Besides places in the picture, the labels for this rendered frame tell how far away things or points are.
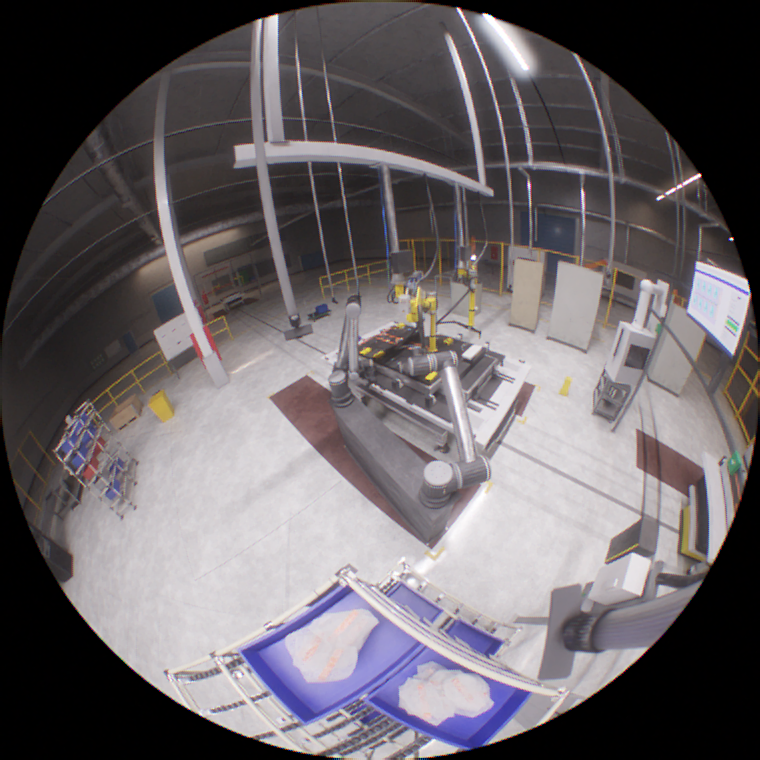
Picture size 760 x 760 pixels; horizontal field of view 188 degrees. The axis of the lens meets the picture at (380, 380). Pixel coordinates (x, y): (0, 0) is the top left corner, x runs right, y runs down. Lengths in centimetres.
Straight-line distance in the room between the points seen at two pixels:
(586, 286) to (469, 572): 603
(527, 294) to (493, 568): 603
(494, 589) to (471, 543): 60
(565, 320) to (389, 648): 663
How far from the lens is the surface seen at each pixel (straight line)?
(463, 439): 165
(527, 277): 663
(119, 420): 915
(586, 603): 175
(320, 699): 123
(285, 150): 175
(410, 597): 185
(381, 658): 115
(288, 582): 290
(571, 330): 669
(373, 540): 270
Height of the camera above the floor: 259
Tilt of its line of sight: 35 degrees down
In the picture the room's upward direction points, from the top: 9 degrees counter-clockwise
